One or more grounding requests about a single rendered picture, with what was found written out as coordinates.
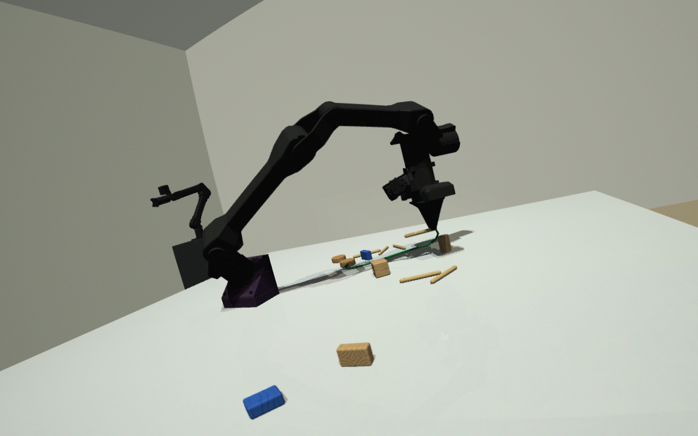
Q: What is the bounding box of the brown wooden block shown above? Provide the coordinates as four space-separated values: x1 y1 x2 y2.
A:
336 343 374 367

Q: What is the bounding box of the light wooden block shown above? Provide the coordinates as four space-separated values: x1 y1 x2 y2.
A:
371 259 390 278

